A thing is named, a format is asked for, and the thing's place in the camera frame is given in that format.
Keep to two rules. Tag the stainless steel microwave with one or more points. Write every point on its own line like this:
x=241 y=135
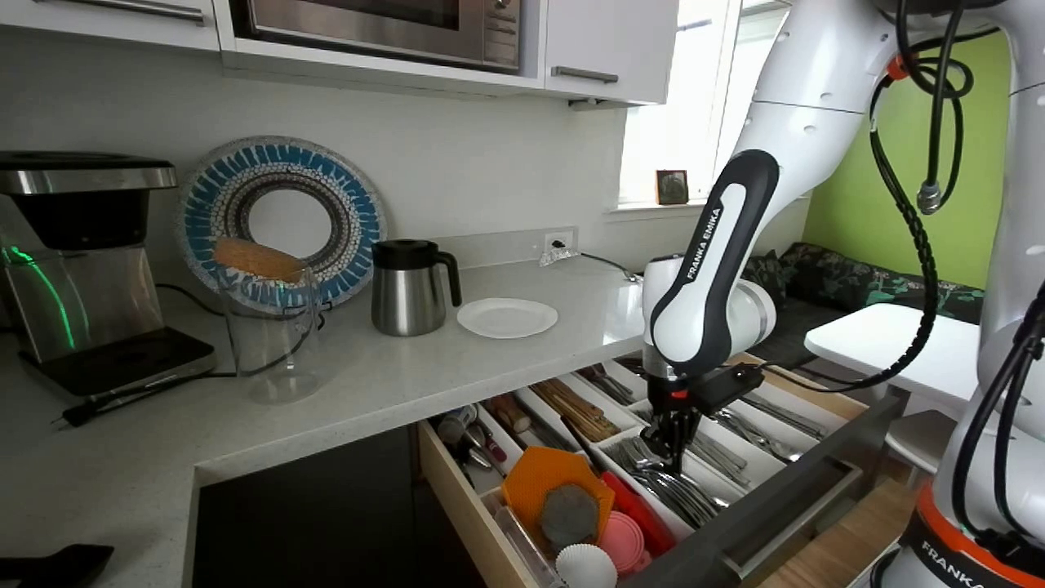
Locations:
x=381 y=25

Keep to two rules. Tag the orange sponge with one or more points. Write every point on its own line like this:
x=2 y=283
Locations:
x=254 y=259

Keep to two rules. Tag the white side table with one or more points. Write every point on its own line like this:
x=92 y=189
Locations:
x=887 y=345

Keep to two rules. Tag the blue patterned decorative plate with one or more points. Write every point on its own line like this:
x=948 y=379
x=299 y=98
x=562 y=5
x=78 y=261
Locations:
x=347 y=213

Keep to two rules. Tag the white cabinet door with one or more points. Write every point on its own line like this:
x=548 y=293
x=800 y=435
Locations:
x=98 y=25
x=609 y=37

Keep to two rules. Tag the dark patterned bench cushion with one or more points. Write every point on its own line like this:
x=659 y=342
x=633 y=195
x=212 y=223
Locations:
x=849 y=278

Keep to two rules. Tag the grey round disc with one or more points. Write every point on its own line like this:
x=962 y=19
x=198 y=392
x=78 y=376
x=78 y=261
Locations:
x=568 y=518

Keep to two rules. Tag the wooden kitchen drawer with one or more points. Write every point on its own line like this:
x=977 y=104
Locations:
x=786 y=502

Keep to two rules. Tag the metal drawer fork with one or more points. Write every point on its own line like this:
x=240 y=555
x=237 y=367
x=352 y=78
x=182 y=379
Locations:
x=703 y=495
x=667 y=502

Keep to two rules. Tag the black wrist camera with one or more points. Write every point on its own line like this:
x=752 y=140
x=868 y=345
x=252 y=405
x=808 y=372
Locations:
x=726 y=391

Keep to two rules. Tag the clear wine glass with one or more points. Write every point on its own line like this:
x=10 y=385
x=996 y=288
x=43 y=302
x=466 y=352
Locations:
x=278 y=347

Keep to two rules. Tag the small dark picture frame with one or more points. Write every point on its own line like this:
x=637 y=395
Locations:
x=673 y=186

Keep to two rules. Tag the steel thermal carafe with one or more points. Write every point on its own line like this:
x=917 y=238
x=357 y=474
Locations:
x=410 y=288

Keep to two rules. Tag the white wall outlet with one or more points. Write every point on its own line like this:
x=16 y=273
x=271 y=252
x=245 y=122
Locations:
x=560 y=247

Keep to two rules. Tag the red plastic utensil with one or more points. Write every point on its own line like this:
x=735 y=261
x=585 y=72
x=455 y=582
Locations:
x=640 y=518

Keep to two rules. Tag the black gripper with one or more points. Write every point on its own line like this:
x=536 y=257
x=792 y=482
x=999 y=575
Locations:
x=673 y=398

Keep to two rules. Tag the steel black coffee maker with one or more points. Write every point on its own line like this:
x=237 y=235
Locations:
x=86 y=216

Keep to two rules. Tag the metal table knife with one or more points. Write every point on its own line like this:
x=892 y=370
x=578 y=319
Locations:
x=787 y=412

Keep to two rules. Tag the small white plate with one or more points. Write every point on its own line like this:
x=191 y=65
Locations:
x=508 y=319

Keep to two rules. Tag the dark kitchen utensil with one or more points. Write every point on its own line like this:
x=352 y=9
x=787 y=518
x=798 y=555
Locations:
x=473 y=442

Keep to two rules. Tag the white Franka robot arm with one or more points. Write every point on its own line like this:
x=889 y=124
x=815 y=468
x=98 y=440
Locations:
x=804 y=87

